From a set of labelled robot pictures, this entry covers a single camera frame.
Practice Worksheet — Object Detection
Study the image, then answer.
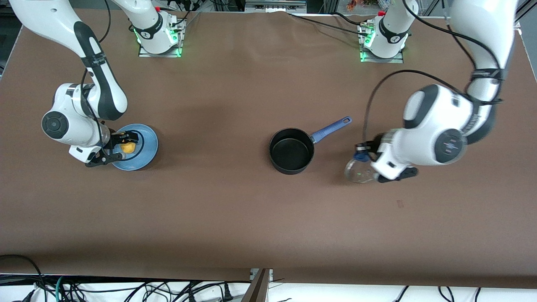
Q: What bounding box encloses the glass lid with blue knob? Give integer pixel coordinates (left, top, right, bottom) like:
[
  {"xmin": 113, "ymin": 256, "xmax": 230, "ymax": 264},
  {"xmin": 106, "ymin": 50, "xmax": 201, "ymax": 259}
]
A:
[{"xmin": 344, "ymin": 150, "xmax": 379, "ymax": 184}]

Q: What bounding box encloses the blue round plate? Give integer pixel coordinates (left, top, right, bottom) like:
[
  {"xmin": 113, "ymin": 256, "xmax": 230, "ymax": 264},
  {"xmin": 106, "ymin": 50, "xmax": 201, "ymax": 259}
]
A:
[{"xmin": 110, "ymin": 124, "xmax": 159, "ymax": 171}]

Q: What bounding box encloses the brown table cover sheet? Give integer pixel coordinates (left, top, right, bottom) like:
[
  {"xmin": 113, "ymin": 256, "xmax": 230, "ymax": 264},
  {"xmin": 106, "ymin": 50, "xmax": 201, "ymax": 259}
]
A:
[{"xmin": 0, "ymin": 8, "xmax": 537, "ymax": 289}]

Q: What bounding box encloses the grey metal box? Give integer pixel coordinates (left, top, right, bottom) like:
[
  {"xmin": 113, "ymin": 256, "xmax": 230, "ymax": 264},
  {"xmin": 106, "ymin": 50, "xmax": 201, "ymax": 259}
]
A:
[{"xmin": 245, "ymin": 0, "xmax": 307, "ymax": 13}]

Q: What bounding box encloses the brown angled beam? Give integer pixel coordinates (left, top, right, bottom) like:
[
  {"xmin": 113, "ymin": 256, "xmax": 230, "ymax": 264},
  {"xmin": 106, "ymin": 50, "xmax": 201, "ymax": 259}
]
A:
[{"xmin": 241, "ymin": 268, "xmax": 273, "ymax": 302}]

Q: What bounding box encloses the black pot with blue handle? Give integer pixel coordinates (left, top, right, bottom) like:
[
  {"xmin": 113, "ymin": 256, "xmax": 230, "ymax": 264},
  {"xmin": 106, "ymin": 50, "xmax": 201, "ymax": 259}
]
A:
[{"xmin": 269, "ymin": 117, "xmax": 352, "ymax": 175}]

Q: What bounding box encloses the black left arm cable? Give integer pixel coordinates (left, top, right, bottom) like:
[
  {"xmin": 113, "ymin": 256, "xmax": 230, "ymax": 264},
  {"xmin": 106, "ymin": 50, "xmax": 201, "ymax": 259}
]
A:
[{"xmin": 364, "ymin": 0, "xmax": 504, "ymax": 147}]

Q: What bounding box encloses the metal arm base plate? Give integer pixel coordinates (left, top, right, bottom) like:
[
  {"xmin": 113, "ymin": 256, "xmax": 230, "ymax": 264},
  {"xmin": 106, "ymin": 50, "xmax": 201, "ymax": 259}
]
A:
[
  {"xmin": 138, "ymin": 19, "xmax": 183, "ymax": 58},
  {"xmin": 360, "ymin": 23, "xmax": 404, "ymax": 63}
]

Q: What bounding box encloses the black looped floor cable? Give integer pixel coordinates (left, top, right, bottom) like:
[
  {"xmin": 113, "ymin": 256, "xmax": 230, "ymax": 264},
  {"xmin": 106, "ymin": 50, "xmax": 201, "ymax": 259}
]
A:
[{"xmin": 0, "ymin": 254, "xmax": 45, "ymax": 302}]

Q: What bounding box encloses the long black table cable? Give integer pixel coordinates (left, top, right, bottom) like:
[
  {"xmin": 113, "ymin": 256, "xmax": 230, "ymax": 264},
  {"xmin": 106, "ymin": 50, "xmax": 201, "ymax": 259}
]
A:
[{"xmin": 289, "ymin": 13, "xmax": 366, "ymax": 33}]

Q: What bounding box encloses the short black table cable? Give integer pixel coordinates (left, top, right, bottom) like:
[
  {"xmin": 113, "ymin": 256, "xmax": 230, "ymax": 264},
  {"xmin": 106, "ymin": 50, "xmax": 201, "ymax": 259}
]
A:
[{"xmin": 335, "ymin": 12, "xmax": 363, "ymax": 25}]

